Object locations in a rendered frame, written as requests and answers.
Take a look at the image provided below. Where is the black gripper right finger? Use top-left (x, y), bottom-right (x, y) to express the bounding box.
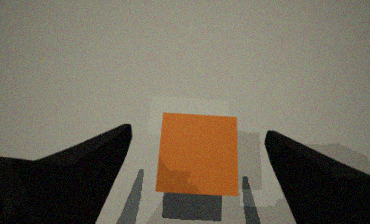
top-left (264, 130), bottom-right (370, 224)

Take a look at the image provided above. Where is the orange-brown cube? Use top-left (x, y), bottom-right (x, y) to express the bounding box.
top-left (156, 112), bottom-right (239, 196)

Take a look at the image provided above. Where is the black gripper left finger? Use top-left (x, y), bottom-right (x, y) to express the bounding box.
top-left (0, 124), bottom-right (133, 224)

